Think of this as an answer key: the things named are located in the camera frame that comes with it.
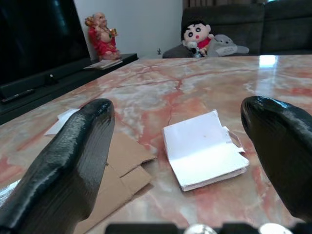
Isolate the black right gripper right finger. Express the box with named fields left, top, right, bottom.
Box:
left=240, top=95, right=312, bottom=222

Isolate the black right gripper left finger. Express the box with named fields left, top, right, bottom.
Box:
left=0, top=98, right=116, bottom=234

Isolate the white paper carton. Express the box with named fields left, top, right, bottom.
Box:
left=162, top=109, right=251, bottom=192

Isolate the white paper scrap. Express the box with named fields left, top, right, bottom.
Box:
left=43, top=109, right=81, bottom=137

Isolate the flat brown cardboard piece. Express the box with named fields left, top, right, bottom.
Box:
left=73, top=131, right=158, bottom=234

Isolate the black remote control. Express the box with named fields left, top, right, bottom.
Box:
left=1, top=89, right=35, bottom=103

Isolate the black low TV cabinet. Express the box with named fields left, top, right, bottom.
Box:
left=0, top=53, right=138, bottom=125

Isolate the printed magazine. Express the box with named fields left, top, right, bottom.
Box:
left=83, top=59, right=124, bottom=71

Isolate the grey Totoro plush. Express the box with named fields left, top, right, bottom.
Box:
left=207, top=34, right=250, bottom=58

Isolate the dark grey sofa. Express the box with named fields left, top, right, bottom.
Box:
left=162, top=0, right=312, bottom=59

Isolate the black flat television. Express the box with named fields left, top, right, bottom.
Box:
left=0, top=0, right=91, bottom=86

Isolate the red laughing Buddha statue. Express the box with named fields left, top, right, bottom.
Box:
left=84, top=12, right=120, bottom=61

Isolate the cartoon boy plush doll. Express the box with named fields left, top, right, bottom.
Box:
left=181, top=19, right=215, bottom=58

